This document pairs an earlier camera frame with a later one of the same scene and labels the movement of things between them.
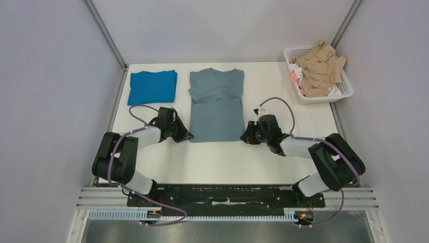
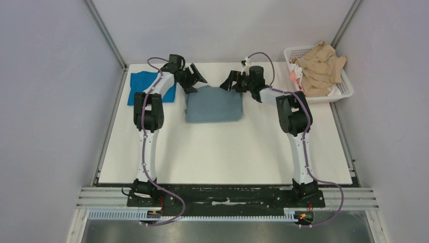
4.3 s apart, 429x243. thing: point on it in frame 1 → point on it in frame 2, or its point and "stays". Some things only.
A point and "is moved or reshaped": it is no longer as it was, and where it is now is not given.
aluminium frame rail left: [109, 39] stays
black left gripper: [184, 134] → [188, 88]
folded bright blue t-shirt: [155, 87] stays
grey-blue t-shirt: [216, 107] is moved or reshaped
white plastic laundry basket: [346, 89] stays
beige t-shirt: [322, 68] stays
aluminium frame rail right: [343, 26] stays
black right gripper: [253, 133] → [237, 80]
